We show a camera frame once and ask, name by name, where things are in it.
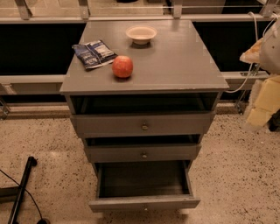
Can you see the blue white snack bag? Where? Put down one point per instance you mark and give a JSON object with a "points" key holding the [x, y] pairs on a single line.
{"points": [[94, 54]]}

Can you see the grey middle drawer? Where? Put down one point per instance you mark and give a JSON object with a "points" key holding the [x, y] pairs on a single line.
{"points": [[146, 152]]}

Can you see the grey top drawer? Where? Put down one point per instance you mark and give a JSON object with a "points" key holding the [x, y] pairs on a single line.
{"points": [[137, 125]]}

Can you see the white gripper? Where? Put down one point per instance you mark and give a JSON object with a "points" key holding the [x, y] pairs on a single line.
{"points": [[271, 53]]}

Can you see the grey drawer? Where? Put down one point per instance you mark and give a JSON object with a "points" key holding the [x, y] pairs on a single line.
{"points": [[146, 152], [137, 125], [143, 186]]}

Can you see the grey wooden drawer cabinet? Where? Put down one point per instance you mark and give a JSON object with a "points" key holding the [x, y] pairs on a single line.
{"points": [[174, 73]]}

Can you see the black stand leg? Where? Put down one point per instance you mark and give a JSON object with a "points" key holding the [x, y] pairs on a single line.
{"points": [[16, 193]]}

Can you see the grey bottom drawer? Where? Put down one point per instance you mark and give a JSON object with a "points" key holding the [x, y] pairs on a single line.
{"points": [[143, 186]]}

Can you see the red apple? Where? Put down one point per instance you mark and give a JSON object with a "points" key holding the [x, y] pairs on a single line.
{"points": [[122, 66]]}

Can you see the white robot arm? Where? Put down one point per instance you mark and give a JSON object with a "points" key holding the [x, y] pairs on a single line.
{"points": [[266, 51]]}

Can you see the white paper bowl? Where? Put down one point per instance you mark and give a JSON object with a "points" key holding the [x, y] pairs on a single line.
{"points": [[141, 35]]}

